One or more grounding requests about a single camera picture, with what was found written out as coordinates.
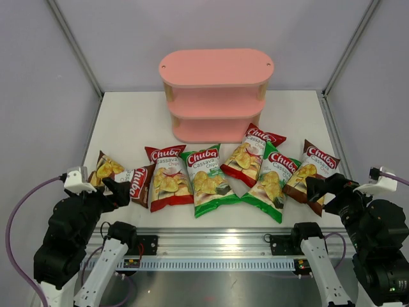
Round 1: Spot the brown Chuba chips bag right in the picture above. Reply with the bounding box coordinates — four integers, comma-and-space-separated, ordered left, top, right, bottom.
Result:
282, 139, 341, 216

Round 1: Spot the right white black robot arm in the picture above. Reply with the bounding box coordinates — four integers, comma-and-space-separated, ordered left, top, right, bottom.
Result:
289, 168, 408, 306

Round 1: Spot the brown Chuba chips bag left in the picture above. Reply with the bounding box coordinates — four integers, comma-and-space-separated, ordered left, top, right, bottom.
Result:
88, 151, 155, 209

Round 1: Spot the brown chuba chips bag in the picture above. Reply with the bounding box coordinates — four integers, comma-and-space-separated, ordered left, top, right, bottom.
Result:
282, 139, 341, 216
88, 151, 155, 209

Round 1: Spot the red Chuba chips bag left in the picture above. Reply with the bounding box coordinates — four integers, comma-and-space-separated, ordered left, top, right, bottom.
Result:
144, 145, 194, 212

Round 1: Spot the green Chuba chips bag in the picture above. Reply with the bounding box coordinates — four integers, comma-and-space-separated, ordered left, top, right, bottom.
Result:
240, 142, 301, 223
181, 144, 240, 218

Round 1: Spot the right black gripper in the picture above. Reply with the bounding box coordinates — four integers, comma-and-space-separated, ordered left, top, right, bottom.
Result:
306, 171, 383, 251

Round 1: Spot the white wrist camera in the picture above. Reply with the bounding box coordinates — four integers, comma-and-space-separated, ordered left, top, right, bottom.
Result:
353, 166, 397, 196
64, 166, 96, 194

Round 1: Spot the pink three-tier wooden shelf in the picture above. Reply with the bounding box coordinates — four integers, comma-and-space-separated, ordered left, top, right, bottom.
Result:
158, 49, 274, 143

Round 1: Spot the white slotted cable duct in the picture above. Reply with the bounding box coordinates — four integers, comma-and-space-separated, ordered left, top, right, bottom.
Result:
116, 257, 295, 272

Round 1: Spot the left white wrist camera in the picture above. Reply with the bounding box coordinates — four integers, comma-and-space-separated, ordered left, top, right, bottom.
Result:
64, 166, 96, 194

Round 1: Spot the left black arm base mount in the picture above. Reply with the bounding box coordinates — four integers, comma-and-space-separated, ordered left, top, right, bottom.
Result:
126, 235, 158, 256

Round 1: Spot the red chuba chips bag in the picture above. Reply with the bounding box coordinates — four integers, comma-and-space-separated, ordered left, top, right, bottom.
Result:
144, 145, 194, 212
220, 123, 287, 187

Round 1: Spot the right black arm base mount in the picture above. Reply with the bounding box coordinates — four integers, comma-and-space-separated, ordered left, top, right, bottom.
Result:
263, 233, 303, 256

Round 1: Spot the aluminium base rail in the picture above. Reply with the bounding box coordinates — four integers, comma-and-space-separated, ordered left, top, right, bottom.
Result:
86, 227, 362, 260

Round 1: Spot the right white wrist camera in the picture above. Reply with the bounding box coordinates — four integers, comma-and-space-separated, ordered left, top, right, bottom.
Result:
353, 166, 397, 196

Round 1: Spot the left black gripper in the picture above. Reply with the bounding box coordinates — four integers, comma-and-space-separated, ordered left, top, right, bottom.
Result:
68, 176, 130, 245

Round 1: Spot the red Chuba chips bag right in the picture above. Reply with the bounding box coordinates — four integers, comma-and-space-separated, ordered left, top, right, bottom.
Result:
220, 123, 287, 187

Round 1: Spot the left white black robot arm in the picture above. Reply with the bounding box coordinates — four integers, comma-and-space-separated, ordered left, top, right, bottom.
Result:
34, 173, 138, 306

